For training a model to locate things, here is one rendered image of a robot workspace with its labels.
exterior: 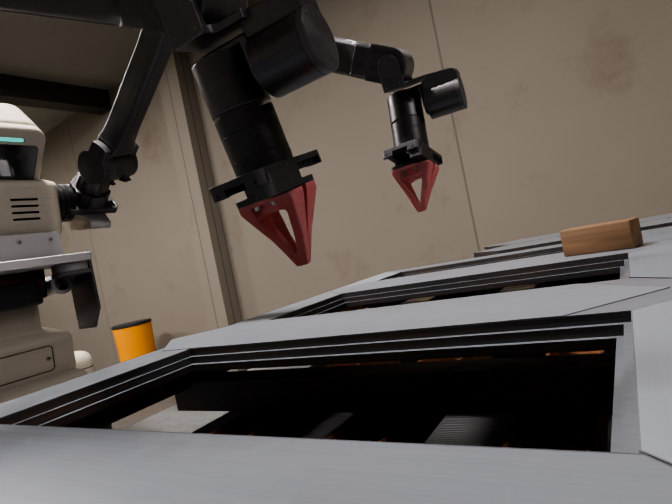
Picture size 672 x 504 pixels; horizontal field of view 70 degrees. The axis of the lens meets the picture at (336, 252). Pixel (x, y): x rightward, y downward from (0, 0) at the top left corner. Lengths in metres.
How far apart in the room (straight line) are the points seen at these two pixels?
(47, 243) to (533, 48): 2.82
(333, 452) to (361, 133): 3.49
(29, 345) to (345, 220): 2.92
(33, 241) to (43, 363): 0.25
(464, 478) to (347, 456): 0.06
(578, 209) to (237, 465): 2.97
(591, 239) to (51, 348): 1.09
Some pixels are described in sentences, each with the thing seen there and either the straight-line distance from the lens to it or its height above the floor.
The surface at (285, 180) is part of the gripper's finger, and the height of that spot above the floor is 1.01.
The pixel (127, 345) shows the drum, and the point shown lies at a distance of 5.31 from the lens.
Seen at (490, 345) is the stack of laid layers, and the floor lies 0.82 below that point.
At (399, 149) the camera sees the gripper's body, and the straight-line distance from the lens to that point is 0.79.
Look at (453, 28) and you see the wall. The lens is 3.50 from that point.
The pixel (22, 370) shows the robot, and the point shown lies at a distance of 1.16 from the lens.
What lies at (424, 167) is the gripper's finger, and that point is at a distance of 0.79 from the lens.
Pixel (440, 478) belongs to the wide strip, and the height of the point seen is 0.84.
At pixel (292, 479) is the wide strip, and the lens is 0.25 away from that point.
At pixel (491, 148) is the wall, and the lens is 3.28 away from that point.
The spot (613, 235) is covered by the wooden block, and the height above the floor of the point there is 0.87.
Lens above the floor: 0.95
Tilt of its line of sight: level
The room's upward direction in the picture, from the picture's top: 11 degrees counter-clockwise
